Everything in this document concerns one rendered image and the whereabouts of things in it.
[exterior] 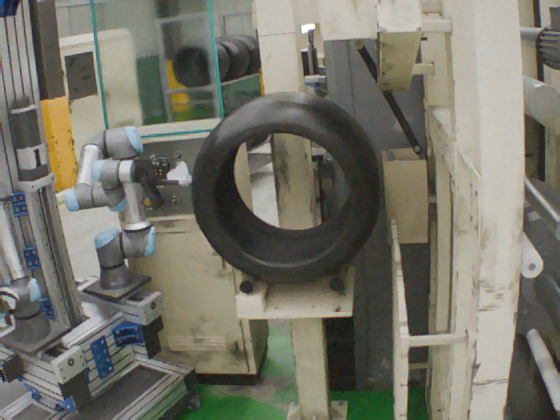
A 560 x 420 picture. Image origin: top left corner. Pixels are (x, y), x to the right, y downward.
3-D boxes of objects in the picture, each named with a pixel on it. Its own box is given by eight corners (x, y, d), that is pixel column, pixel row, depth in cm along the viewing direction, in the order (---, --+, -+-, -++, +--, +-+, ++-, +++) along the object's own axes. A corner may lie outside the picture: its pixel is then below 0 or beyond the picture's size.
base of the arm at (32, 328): (9, 336, 198) (1, 314, 195) (36, 320, 211) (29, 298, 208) (31, 346, 191) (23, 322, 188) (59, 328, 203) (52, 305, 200)
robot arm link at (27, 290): (3, 169, 190) (40, 299, 190) (-25, 176, 185) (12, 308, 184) (4, 160, 181) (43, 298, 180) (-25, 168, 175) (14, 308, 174)
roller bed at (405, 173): (386, 225, 223) (382, 149, 214) (423, 223, 220) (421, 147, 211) (387, 244, 204) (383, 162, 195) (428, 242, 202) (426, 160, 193)
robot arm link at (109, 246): (100, 257, 243) (94, 228, 239) (129, 253, 245) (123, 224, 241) (96, 268, 232) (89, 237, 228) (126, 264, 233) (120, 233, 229)
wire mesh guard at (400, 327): (392, 369, 232) (389, 209, 210) (396, 368, 231) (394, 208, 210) (394, 530, 147) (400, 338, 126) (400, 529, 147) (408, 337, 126)
